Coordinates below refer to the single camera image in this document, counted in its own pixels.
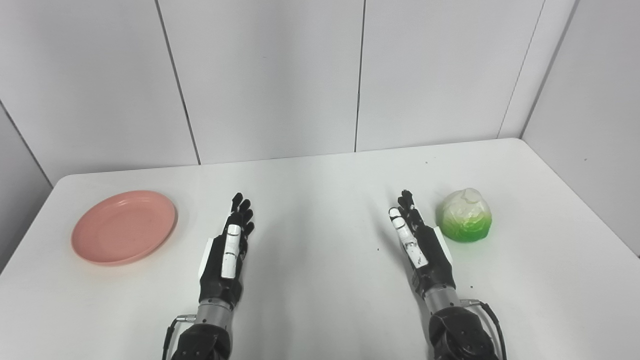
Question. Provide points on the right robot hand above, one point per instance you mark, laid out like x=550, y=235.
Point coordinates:
x=425, y=250

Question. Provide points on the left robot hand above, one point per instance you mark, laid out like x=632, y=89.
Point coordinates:
x=226, y=260

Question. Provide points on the green white cabbage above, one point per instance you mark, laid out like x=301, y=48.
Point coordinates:
x=465, y=216

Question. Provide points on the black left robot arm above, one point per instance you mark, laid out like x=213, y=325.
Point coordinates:
x=205, y=332

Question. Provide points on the pink plate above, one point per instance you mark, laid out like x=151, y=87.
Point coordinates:
x=124, y=227

